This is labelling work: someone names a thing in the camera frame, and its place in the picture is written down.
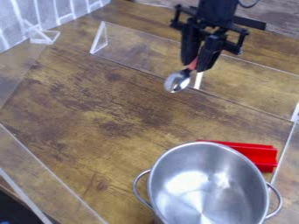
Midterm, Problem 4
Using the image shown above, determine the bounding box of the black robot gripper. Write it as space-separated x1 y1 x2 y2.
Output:
171 0 248 73

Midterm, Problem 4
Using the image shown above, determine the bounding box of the pink handled metal spoon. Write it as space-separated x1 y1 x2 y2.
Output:
163 59 197 94

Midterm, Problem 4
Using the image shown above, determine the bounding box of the black strip on table edge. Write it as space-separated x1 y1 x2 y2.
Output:
184 6 267 30

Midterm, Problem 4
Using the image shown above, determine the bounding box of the red plastic block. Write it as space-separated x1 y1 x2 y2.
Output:
208 140 278 173

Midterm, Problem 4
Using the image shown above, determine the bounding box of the stainless steel pot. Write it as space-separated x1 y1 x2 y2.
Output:
135 142 283 224

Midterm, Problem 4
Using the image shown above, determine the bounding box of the clear acrylic triangle bracket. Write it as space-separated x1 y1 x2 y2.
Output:
89 21 108 54

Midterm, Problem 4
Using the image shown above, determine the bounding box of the clear acrylic corner bracket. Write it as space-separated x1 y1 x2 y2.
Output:
23 20 61 45

